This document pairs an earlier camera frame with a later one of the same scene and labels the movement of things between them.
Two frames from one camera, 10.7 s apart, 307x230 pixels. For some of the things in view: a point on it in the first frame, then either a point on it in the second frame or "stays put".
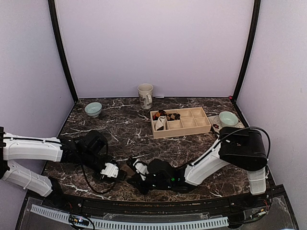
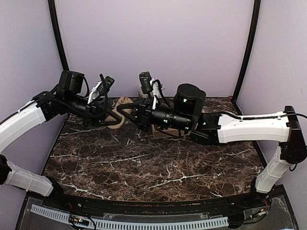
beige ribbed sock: [129, 172] -> [123, 100]
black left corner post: [53, 19] stays put
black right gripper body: [144, 190] -> [177, 121]
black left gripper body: [89, 159] -> [89, 114]
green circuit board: [77, 220] stays put
